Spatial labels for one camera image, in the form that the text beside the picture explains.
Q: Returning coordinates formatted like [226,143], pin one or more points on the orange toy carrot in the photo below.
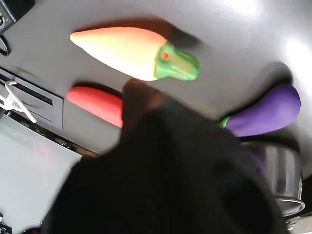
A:
[122,53]

